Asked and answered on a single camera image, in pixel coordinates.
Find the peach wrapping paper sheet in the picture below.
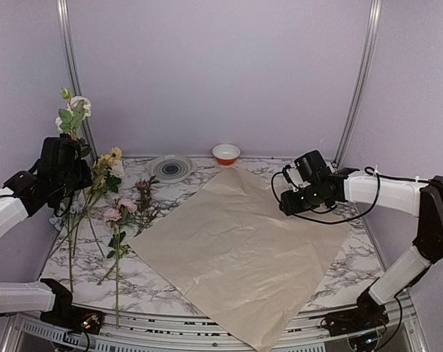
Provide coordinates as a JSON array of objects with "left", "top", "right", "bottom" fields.
[{"left": 129, "top": 169, "right": 351, "bottom": 351}]

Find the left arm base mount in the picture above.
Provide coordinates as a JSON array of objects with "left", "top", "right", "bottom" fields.
[{"left": 40, "top": 296, "right": 104, "bottom": 334}]

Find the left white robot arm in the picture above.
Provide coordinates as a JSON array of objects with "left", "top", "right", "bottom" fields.
[{"left": 0, "top": 136, "right": 92, "bottom": 326}]

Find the left aluminium corner post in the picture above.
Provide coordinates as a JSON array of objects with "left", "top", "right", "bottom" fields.
[{"left": 56, "top": 0, "right": 98, "bottom": 161}]

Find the grey striped plate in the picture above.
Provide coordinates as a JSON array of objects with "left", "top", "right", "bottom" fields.
[{"left": 145, "top": 155, "right": 197, "bottom": 184}]

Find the blue fake flower stem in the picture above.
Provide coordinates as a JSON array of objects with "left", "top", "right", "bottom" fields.
[{"left": 49, "top": 197, "right": 83, "bottom": 293}]

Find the pink fake rose stem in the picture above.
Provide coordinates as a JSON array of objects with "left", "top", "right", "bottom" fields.
[{"left": 98, "top": 199, "right": 137, "bottom": 329}]

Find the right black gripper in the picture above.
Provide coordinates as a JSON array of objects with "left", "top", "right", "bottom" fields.
[{"left": 279, "top": 183, "right": 329, "bottom": 216}]

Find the orange and white bowl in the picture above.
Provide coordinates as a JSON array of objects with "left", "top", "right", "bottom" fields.
[{"left": 212, "top": 144, "right": 241, "bottom": 166}]

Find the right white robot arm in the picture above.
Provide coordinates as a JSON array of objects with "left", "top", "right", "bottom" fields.
[{"left": 362, "top": 146, "right": 443, "bottom": 321}]

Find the aluminium corner post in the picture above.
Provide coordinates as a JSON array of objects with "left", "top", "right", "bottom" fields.
[
  {"left": 56, "top": 0, "right": 98, "bottom": 161},
  {"left": 334, "top": 0, "right": 383, "bottom": 166}
]

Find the white fake rose stem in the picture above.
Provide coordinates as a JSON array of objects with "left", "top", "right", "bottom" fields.
[{"left": 54, "top": 87, "right": 105, "bottom": 257}]

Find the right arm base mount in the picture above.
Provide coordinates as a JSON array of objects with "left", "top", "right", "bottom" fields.
[{"left": 321, "top": 292, "right": 389, "bottom": 337}]

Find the aluminium front rail frame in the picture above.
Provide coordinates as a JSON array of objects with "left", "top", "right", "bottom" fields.
[{"left": 0, "top": 294, "right": 428, "bottom": 351}]

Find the dark pink fake sprig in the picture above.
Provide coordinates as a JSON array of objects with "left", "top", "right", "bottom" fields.
[{"left": 134, "top": 175, "right": 160, "bottom": 237}]

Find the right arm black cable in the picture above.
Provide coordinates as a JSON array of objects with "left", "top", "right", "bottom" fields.
[{"left": 271, "top": 166, "right": 443, "bottom": 257}]

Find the right aluminium corner post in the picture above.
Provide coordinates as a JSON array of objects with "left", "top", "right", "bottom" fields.
[{"left": 334, "top": 0, "right": 383, "bottom": 166}]

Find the yellow fake flower stem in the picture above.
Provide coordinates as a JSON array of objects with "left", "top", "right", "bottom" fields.
[{"left": 52, "top": 147, "right": 126, "bottom": 257}]

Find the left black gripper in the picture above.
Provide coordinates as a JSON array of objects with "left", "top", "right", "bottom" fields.
[{"left": 55, "top": 158, "right": 93, "bottom": 202}]

